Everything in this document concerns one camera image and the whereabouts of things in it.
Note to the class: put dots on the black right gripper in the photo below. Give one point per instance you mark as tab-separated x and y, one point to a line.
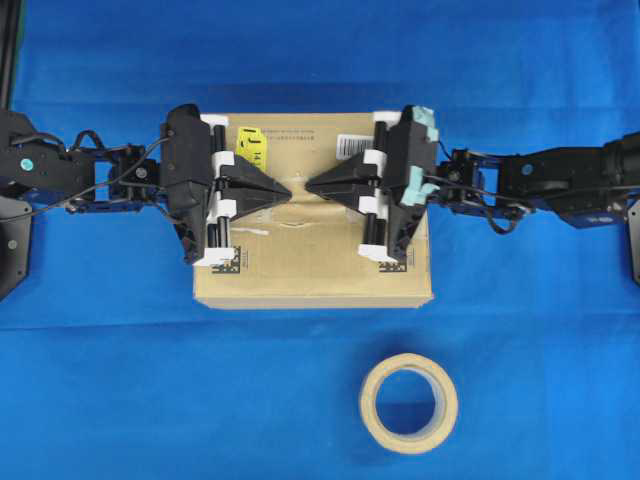
403	155

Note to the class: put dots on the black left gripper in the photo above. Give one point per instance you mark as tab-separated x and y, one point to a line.
188	176

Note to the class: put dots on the brown tape strip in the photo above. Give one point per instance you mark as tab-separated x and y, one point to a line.
304	209

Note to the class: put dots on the brown cardboard box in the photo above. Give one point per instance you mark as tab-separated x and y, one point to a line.
317	266

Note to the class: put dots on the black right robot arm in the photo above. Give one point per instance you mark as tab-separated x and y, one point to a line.
584	186

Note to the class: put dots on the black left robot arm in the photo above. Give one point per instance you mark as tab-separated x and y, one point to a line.
39	173

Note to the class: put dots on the brown packing tape roll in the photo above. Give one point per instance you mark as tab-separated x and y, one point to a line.
408	404

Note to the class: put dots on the blue table cloth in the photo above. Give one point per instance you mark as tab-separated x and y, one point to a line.
110	369

